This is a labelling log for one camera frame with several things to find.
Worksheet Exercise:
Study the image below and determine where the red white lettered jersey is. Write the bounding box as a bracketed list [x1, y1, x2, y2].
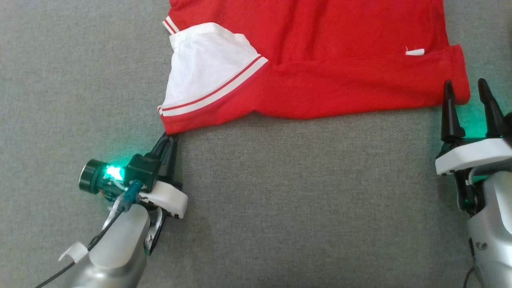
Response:
[157, 0, 471, 135]

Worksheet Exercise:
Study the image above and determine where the grey fabric sofa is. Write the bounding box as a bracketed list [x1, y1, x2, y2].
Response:
[0, 0, 512, 288]

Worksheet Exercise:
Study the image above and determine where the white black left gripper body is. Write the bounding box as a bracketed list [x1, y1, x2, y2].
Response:
[140, 181, 188, 220]

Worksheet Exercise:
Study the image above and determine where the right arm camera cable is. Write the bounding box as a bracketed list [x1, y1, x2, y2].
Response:
[464, 265, 477, 288]

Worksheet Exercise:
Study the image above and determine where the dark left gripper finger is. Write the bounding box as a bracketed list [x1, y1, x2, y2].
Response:
[150, 134, 169, 156]
[160, 136, 182, 189]

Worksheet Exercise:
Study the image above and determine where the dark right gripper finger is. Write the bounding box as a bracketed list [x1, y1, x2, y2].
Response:
[477, 78, 508, 138]
[441, 79, 466, 142]

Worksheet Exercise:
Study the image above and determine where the white cable clip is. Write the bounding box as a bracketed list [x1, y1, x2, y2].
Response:
[59, 242, 88, 263]

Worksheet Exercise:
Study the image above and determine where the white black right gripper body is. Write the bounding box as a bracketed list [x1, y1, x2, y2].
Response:
[435, 138, 512, 176]

